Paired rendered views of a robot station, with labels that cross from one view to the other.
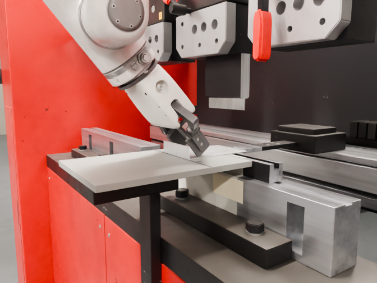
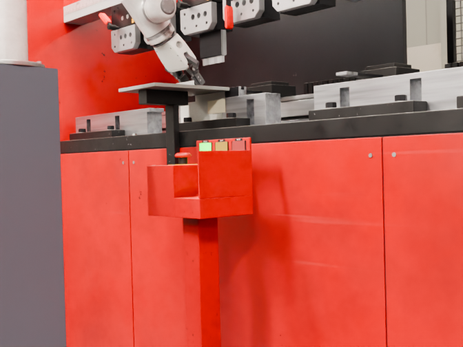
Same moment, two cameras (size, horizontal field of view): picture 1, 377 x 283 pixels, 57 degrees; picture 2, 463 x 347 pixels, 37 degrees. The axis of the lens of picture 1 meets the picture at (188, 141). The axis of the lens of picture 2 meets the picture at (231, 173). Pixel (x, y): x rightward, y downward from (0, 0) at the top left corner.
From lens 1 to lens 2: 149 cm
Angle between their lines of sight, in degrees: 11
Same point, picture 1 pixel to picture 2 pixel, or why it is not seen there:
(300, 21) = (245, 10)
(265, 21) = (229, 10)
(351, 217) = (275, 100)
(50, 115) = not seen: hidden behind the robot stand
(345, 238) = (272, 110)
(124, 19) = (167, 9)
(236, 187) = (221, 104)
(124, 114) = (111, 109)
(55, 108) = not seen: hidden behind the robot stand
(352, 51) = (309, 37)
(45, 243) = not seen: hidden behind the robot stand
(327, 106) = (296, 82)
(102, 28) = (157, 12)
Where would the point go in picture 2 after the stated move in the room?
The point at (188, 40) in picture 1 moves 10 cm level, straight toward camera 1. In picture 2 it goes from (189, 23) to (191, 16)
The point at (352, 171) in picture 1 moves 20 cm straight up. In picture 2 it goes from (295, 104) to (294, 40)
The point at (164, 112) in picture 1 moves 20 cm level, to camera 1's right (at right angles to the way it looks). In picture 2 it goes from (180, 58) to (249, 57)
